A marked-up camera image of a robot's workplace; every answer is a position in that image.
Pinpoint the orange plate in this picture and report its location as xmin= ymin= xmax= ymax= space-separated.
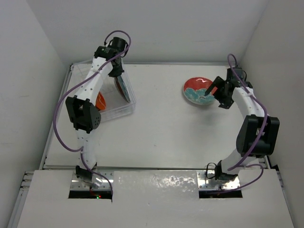
xmin=95 ymin=92 xmax=106 ymax=111

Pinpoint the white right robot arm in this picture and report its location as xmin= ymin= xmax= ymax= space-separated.
xmin=205 ymin=67 xmax=280 ymax=182

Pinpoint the red and blue plate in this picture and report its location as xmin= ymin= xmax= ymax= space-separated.
xmin=183 ymin=77 xmax=216 ymax=105

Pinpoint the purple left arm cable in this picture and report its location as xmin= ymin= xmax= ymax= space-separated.
xmin=54 ymin=30 xmax=131 ymax=194

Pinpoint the white wire dish rack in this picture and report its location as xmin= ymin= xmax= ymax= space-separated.
xmin=68 ymin=60 xmax=136 ymax=122

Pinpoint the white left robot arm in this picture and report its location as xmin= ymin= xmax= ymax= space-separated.
xmin=66 ymin=37 xmax=130 ymax=183

